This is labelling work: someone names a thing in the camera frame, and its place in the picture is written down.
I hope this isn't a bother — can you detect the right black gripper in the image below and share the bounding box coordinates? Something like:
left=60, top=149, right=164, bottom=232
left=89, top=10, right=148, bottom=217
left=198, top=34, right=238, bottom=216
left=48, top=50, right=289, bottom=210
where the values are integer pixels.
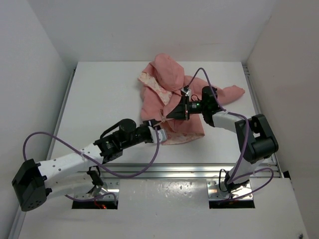
left=166, top=95, right=207, bottom=121

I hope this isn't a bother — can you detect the pink hooded zip jacket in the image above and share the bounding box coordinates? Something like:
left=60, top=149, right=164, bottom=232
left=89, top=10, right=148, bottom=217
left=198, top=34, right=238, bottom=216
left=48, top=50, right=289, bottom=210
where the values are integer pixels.
left=138, top=52, right=245, bottom=146

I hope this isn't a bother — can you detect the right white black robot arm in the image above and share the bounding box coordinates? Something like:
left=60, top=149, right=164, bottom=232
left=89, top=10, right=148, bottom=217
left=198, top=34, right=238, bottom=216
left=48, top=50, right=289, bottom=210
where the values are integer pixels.
left=167, top=86, right=279, bottom=193

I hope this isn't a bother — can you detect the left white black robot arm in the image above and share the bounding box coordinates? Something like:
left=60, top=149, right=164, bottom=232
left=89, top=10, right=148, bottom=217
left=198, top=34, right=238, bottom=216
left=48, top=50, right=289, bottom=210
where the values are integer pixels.
left=12, top=119, right=167, bottom=212

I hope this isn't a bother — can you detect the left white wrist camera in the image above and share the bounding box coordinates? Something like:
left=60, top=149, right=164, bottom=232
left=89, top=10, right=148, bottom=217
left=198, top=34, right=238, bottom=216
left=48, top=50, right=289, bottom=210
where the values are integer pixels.
left=152, top=128, right=167, bottom=143

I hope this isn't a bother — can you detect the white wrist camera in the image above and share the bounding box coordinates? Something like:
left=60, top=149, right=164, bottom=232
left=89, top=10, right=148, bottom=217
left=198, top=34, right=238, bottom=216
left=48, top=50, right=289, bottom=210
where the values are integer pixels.
left=180, top=87, right=191, bottom=98
left=152, top=128, right=167, bottom=143

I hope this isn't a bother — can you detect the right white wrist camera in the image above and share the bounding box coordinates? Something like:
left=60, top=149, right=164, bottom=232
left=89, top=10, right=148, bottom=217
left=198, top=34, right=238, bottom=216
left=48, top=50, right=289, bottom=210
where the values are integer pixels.
left=180, top=87, right=191, bottom=98

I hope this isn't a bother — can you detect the aluminium front rail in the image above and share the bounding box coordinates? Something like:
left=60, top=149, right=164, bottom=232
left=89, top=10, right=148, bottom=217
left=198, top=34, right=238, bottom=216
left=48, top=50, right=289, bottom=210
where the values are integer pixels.
left=74, top=163, right=279, bottom=179

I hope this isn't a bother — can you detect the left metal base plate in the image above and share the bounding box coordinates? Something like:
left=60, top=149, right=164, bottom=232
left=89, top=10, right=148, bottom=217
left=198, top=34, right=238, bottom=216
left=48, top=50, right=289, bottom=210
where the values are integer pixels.
left=73, top=178, right=120, bottom=201

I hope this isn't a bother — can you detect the metal base plate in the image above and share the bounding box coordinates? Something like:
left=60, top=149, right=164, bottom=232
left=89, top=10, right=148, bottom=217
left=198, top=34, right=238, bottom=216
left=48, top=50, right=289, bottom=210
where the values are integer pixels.
left=206, top=179, right=253, bottom=202
left=73, top=178, right=120, bottom=201

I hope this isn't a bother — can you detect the right aluminium side rail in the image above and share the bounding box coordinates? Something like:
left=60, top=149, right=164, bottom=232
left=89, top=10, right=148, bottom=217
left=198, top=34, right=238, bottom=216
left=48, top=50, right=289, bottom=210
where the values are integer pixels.
left=243, top=65, right=284, bottom=178

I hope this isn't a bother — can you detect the aluminium side rail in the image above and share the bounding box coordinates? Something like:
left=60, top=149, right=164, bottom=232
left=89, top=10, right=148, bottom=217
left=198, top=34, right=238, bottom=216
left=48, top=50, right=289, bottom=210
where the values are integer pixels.
left=7, top=67, right=76, bottom=239
left=243, top=65, right=284, bottom=178

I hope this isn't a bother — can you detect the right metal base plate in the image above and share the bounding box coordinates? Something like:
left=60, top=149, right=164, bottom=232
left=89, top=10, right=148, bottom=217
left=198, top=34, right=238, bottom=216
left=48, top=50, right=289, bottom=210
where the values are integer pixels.
left=206, top=179, right=253, bottom=202

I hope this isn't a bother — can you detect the left aluminium side rail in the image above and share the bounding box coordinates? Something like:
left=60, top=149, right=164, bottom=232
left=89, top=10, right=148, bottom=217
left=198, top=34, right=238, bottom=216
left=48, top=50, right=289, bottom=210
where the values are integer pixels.
left=7, top=67, right=76, bottom=239

